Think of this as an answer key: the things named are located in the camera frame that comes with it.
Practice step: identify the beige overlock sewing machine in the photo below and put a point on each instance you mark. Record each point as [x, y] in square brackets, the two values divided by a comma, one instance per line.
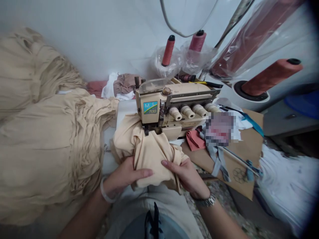
[172, 107]

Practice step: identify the clear plastic bag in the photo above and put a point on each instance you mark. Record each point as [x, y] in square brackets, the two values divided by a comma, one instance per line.
[169, 62]

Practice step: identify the teal ribbon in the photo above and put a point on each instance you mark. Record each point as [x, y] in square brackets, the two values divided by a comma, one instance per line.
[254, 123]

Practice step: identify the pink thread cone in bag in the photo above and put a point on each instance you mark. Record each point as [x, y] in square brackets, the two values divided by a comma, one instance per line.
[197, 41]

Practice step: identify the large pink thread cone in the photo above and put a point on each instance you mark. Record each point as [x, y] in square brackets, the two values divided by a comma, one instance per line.
[271, 76]

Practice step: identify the metal rod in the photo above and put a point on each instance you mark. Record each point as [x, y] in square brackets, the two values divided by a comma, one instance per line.
[234, 22]

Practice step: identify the folded pink fabric scrap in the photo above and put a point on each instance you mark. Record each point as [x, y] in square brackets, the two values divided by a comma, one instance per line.
[195, 143]

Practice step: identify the brown cardboard sheet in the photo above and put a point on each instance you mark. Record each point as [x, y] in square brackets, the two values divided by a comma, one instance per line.
[239, 154]

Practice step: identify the grey fabric strip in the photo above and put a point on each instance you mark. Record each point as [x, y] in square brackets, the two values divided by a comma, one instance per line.
[219, 161]

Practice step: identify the white fabric heap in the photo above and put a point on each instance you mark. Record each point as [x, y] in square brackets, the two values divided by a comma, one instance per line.
[289, 181]

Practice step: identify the slim pink thread cone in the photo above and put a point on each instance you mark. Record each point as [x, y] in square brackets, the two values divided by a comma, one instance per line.
[167, 51]

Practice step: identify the beige fabric piece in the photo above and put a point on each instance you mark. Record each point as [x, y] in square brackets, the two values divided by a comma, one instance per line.
[147, 149]

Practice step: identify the person's right hand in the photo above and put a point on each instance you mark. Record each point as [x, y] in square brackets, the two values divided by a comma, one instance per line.
[185, 178]

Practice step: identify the blue plastic container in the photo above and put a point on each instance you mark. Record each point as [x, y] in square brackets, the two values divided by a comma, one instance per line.
[302, 104]

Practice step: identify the white cone stand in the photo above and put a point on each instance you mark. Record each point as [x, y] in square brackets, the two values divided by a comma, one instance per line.
[249, 95]

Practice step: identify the pile of beige fabric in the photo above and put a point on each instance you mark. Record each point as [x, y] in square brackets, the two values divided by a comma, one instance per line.
[47, 129]

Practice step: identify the fabric roll in plastic wrap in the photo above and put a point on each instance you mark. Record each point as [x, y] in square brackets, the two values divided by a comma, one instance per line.
[251, 37]

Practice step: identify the person's body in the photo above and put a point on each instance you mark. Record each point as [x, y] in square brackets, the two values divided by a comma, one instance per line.
[154, 214]

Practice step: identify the person's left hand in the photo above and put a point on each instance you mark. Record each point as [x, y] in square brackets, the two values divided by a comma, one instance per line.
[122, 175]

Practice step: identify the heap of fabric scraps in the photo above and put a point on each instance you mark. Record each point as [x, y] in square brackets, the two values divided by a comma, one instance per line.
[117, 86]

